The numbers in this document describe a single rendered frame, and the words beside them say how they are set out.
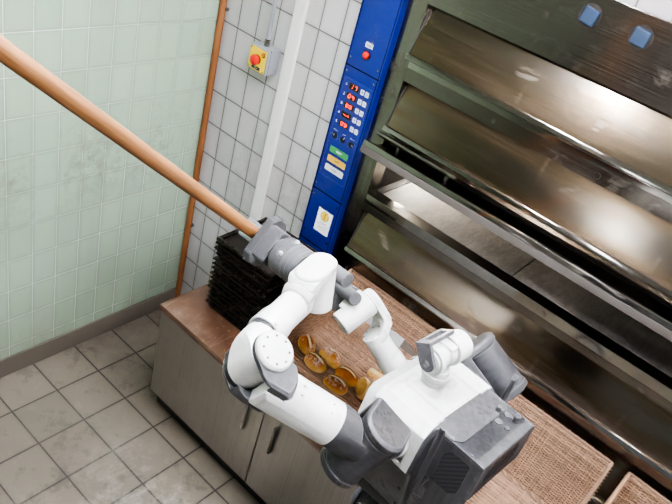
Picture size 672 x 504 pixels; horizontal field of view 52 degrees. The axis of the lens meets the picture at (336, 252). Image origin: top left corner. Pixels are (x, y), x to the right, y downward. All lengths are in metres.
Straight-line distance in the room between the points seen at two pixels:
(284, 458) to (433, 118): 1.31
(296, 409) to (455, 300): 1.32
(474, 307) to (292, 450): 0.82
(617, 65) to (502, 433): 1.09
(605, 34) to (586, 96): 0.18
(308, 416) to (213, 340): 1.42
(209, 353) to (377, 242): 0.76
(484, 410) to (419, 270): 1.12
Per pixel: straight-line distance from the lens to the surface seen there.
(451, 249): 2.42
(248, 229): 1.53
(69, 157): 2.78
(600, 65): 2.09
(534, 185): 2.22
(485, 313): 2.45
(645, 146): 2.08
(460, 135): 2.31
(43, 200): 2.82
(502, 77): 2.21
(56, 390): 3.22
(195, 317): 2.73
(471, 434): 1.43
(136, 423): 3.10
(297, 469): 2.55
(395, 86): 2.41
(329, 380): 2.53
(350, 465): 1.36
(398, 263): 2.57
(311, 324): 2.72
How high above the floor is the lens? 2.37
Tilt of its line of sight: 33 degrees down
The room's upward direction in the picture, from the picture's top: 17 degrees clockwise
